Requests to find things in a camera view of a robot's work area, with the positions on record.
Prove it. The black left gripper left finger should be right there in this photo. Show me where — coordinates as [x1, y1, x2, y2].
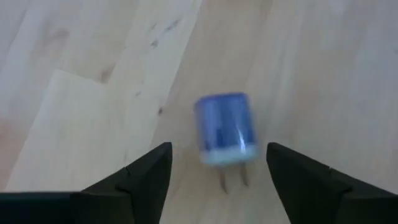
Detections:
[0, 142, 174, 224]

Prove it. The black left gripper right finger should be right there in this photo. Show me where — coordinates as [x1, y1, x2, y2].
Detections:
[266, 142, 398, 224]

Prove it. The purple and white charger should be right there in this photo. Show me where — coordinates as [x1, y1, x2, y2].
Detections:
[193, 92, 260, 194]

